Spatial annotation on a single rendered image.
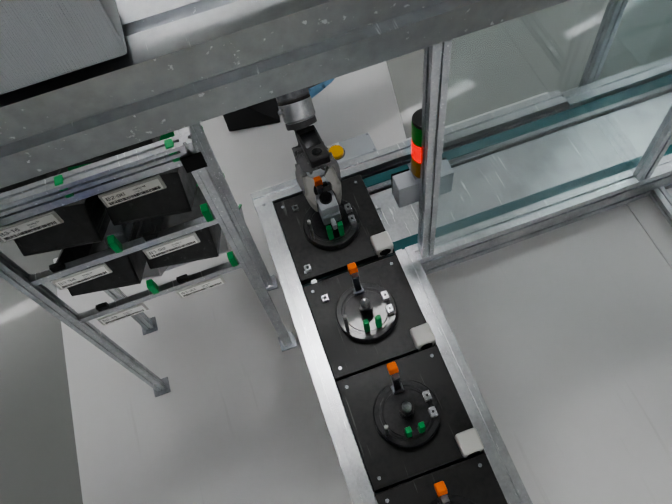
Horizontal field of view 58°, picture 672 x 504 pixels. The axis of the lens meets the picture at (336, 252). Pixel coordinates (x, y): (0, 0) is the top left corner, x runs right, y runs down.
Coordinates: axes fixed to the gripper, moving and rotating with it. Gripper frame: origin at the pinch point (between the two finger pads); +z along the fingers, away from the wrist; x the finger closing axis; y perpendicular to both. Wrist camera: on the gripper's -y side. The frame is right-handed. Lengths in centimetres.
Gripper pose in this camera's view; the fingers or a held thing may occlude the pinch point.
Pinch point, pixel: (327, 203)
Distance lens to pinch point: 142.6
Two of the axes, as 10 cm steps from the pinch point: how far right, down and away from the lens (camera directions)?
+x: -9.4, 3.3, -0.7
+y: -1.8, -3.1, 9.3
